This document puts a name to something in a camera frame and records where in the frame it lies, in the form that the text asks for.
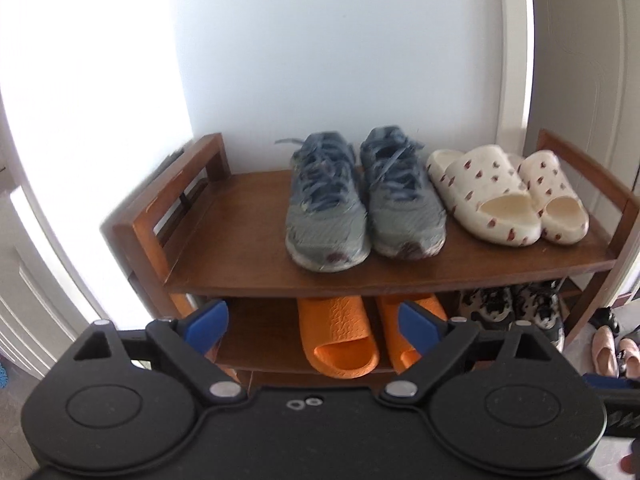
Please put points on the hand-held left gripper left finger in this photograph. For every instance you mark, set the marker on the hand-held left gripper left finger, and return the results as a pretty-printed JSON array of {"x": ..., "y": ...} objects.
[{"x": 207, "y": 325}]

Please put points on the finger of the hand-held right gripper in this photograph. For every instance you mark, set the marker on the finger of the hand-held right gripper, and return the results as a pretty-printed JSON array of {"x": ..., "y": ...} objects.
[{"x": 622, "y": 410}]

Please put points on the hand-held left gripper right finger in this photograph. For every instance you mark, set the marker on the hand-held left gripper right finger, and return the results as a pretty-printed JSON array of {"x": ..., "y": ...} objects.
[{"x": 420, "y": 327}]

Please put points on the brown wooden shoe rack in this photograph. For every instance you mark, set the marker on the brown wooden shoe rack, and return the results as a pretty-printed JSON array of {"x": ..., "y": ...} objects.
[{"x": 240, "y": 240}]

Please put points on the grey lace-up sneaker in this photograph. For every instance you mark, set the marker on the grey lace-up sneaker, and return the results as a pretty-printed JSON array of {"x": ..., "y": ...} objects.
[
  {"x": 325, "y": 210},
  {"x": 405, "y": 205}
]

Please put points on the cream slipper with red prints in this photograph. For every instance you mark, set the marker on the cream slipper with red prints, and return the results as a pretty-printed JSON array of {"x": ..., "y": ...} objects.
[
  {"x": 555, "y": 200},
  {"x": 480, "y": 195}
]

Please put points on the orange slipper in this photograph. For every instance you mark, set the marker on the orange slipper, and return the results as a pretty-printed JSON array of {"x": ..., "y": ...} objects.
[
  {"x": 387, "y": 325},
  {"x": 335, "y": 330}
]

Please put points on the pink flat shoe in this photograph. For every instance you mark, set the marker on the pink flat shoe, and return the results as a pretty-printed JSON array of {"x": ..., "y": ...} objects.
[
  {"x": 630, "y": 357},
  {"x": 604, "y": 352}
]

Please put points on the black and white patterned sneaker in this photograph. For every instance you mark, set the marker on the black and white patterned sneaker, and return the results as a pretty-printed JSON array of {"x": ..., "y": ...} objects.
[
  {"x": 487, "y": 307},
  {"x": 542, "y": 310}
]

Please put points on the black shoe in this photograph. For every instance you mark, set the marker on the black shoe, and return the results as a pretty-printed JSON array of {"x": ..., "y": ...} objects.
[{"x": 609, "y": 320}]

